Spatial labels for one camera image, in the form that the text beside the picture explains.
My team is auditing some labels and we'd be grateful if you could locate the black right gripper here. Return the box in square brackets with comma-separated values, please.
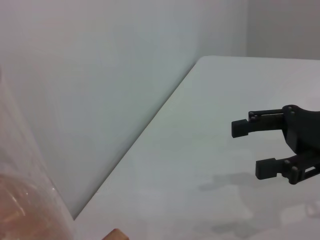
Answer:
[231, 104, 320, 186]

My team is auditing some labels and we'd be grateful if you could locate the wooden dispenser stand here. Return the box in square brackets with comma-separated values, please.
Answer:
[101, 228, 130, 240]

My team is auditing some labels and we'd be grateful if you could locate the glass water dispenser jar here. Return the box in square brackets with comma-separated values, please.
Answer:
[0, 64, 76, 240]

